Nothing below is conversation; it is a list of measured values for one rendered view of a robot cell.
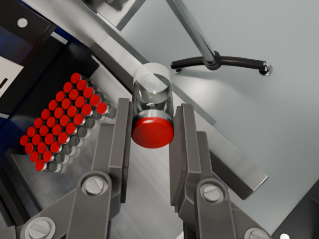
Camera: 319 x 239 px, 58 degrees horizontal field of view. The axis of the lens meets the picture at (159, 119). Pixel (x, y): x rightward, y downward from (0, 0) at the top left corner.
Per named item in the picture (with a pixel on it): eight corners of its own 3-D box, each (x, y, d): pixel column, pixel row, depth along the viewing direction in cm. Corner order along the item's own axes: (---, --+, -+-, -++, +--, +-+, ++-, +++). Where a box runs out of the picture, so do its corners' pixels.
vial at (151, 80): (132, 89, 18) (128, 144, 15) (134, 59, 16) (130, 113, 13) (168, 92, 18) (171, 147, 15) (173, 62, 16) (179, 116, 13)
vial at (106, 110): (108, 114, 54) (93, 108, 50) (116, 105, 53) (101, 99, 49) (115, 122, 53) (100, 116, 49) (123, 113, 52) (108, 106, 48)
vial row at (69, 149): (51, 166, 57) (32, 165, 53) (109, 98, 54) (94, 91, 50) (56, 174, 56) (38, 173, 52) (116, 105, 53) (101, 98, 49)
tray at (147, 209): (24, 156, 61) (10, 154, 57) (103, 62, 57) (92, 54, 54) (115, 306, 45) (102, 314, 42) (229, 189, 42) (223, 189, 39)
